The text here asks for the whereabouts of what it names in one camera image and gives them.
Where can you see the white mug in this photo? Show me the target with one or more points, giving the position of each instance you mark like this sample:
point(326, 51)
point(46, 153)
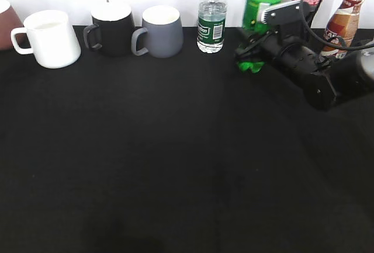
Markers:
point(52, 39)

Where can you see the brown coffee drink bottle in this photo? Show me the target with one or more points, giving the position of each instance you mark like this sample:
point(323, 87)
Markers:
point(344, 22)

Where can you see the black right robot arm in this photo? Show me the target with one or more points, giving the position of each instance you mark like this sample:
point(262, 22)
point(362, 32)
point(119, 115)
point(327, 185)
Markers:
point(352, 76)

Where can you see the black mug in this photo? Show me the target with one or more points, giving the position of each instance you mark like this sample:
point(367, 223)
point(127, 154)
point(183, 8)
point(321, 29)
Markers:
point(111, 29)

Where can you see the clear water bottle green label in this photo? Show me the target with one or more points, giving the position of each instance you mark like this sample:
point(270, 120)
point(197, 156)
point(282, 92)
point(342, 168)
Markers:
point(211, 25)

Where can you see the red-brown mug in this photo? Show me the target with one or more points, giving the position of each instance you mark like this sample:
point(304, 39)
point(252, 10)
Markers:
point(9, 21)

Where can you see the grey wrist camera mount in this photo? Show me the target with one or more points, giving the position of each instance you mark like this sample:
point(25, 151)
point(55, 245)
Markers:
point(285, 18)

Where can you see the grey mug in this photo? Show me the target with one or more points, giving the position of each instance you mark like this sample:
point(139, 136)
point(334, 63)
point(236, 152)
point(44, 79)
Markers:
point(161, 33)

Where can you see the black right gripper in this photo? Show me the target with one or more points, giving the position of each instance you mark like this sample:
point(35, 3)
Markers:
point(291, 58)

